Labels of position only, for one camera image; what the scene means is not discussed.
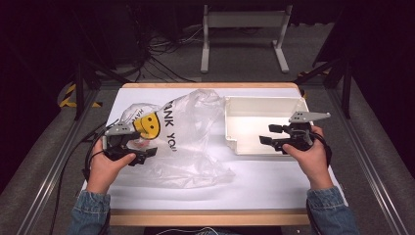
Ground white table cover sheet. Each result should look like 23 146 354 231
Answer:
81 86 348 211

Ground yellow black striped floor tape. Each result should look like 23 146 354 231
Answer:
58 83 103 109

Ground person's left hand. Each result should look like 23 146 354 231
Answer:
85 139 138 195

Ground aluminium rail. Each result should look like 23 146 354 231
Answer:
15 88 101 235
326 87 409 235

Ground black metal stand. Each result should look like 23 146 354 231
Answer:
293 58 354 120

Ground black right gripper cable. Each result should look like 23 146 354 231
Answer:
305 131 334 235

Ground thin white cable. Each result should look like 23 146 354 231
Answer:
156 225 220 235

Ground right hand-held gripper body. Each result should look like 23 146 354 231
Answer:
275 111 332 153

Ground person's right hand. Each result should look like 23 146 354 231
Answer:
281 124 335 191

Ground black tripod stand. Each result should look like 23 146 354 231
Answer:
71 58 132 121

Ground white metal stand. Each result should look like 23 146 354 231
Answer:
200 4 294 74

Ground clear smiley-face plastic bag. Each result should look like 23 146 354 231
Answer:
115 88 237 190

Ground bundle of floor cables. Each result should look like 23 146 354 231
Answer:
129 23 204 83

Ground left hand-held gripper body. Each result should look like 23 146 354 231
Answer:
102 120 149 163

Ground white plastic tray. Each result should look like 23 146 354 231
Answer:
223 95 315 157

